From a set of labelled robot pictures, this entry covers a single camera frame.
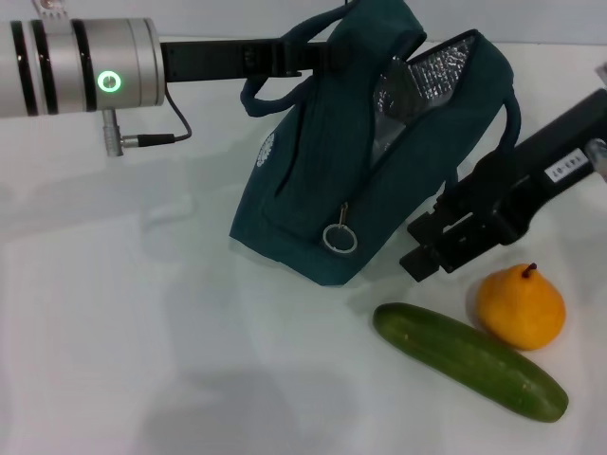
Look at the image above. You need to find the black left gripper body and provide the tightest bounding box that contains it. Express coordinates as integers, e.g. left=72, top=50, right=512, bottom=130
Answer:
left=159, top=37, right=286, bottom=85

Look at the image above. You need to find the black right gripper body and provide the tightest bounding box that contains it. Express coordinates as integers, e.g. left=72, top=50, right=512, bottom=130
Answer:
left=430, top=87, right=607, bottom=274

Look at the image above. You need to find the dark blue insulated lunch bag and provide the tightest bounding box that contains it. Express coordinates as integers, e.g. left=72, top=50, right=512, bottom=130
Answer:
left=229, top=0, right=523, bottom=288

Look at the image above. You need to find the orange yellow pear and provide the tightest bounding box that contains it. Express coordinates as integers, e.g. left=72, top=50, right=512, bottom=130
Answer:
left=475, top=263, right=566, bottom=352

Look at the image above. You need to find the green cucumber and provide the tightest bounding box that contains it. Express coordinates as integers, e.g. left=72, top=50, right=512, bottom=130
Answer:
left=373, top=302, right=569, bottom=424

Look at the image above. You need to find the grey left arm cable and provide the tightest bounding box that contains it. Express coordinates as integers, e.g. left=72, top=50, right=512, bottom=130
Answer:
left=121, top=92, right=193, bottom=146

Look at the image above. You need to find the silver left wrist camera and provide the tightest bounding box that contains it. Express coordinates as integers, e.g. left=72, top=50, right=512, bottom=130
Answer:
left=31, top=0, right=68, bottom=22

